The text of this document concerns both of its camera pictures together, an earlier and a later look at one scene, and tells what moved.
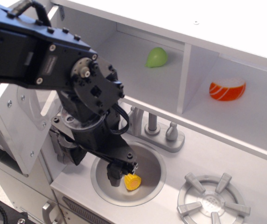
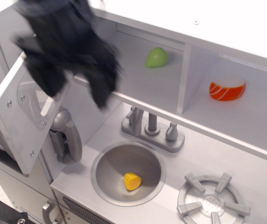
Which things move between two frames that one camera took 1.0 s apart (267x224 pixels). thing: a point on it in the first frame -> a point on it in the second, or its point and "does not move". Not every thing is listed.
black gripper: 75,133 -> 53,50
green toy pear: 157,57 does not move
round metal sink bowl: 151,170 does not move
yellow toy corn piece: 131,181 does not move
